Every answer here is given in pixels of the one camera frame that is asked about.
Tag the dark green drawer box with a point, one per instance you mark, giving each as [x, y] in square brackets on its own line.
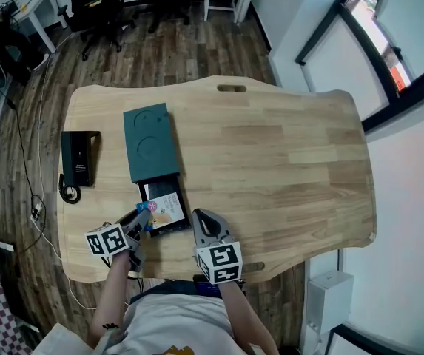
[150, 142]

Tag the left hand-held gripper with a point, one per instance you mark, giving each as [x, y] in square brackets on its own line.
[106, 240]

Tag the person's white shirt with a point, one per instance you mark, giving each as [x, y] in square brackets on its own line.
[174, 327]

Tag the person's blue jeans leg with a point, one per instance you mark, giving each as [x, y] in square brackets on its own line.
[167, 290]

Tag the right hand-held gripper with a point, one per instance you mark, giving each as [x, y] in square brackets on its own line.
[221, 263]

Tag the white power strip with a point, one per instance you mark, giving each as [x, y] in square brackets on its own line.
[37, 211]

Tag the white bar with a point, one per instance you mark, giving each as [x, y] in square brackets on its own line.
[1, 245]

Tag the black window frame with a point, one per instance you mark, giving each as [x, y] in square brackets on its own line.
[378, 87]

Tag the person's left forearm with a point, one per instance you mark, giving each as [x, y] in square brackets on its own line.
[110, 294]

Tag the white desk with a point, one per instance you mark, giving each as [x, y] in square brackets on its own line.
[36, 11]

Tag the black desk phone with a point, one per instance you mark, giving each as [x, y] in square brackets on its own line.
[77, 157]

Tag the colourful card packet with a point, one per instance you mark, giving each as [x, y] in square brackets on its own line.
[167, 211]

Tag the person's right forearm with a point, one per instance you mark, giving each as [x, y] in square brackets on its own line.
[245, 324]

